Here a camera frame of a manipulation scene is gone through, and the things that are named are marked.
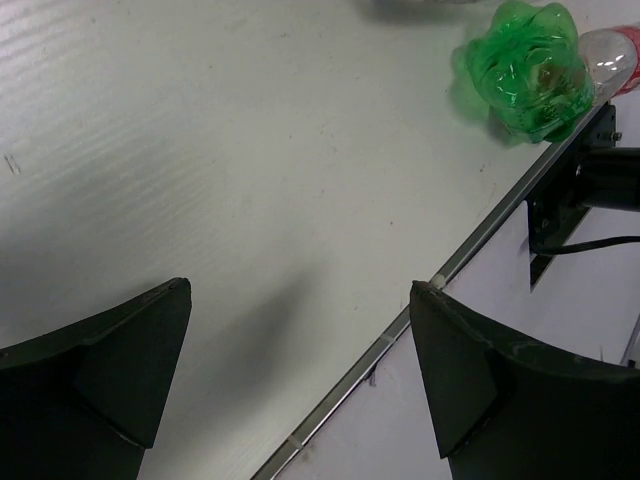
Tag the clear bottle red cap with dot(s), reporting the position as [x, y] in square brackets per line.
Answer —
[612, 58]

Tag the green plastic bottle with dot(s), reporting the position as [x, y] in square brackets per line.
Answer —
[525, 73]

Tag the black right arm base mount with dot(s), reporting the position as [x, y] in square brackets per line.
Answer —
[592, 172]

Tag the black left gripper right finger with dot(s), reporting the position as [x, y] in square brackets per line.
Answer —
[507, 406]

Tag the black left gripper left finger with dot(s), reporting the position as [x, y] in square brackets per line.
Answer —
[86, 401]

